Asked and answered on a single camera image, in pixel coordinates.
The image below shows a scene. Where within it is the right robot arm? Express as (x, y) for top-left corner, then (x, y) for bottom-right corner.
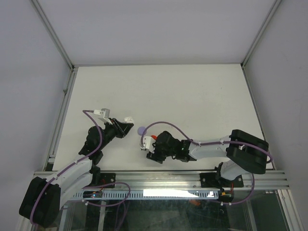
(141, 129), (269, 186)

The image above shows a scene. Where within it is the aluminium mounting rail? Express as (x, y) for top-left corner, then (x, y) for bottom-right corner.
(33, 170), (288, 191)

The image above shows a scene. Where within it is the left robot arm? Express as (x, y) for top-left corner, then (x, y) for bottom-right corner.
(19, 117), (134, 228)

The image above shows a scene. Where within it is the white slotted cable duct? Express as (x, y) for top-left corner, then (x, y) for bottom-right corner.
(71, 189), (218, 200)

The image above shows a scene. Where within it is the white earbud case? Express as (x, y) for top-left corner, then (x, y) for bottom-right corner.
(124, 116), (134, 123)

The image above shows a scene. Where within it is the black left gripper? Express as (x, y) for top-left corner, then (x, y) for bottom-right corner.
(98, 117), (133, 150)

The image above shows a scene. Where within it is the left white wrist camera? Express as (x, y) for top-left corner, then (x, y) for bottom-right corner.
(93, 108), (112, 124)

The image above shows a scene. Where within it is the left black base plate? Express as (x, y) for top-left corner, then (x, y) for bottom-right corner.
(89, 172), (116, 188)

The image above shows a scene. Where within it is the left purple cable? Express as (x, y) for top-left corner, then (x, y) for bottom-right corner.
(30, 109), (131, 231)

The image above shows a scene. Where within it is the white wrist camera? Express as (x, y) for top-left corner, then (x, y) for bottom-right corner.
(140, 136), (156, 153)
(93, 108), (112, 124)

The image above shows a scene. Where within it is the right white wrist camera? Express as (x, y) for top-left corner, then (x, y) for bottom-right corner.
(140, 136), (156, 153)

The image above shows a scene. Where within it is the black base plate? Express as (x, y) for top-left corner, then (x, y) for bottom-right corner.
(199, 172), (244, 189)
(89, 172), (116, 188)

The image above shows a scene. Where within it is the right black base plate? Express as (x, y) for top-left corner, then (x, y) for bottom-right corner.
(199, 172), (244, 189)

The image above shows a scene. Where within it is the purple earbud case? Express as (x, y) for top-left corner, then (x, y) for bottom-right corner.
(137, 127), (146, 136)

